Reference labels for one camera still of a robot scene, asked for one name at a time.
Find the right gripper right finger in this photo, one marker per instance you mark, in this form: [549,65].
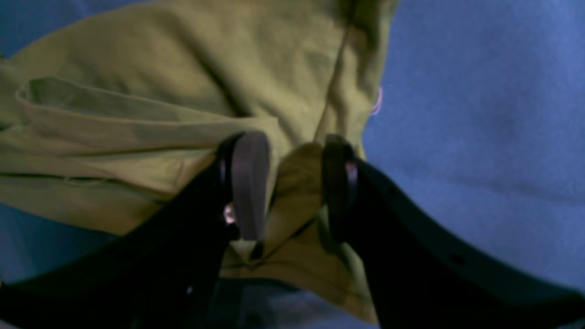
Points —
[420,275]

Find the olive green t-shirt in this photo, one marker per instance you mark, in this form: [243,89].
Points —
[105,120]

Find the blue table cloth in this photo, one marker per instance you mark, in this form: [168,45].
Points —
[482,123]

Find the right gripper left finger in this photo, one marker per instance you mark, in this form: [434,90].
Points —
[161,275]

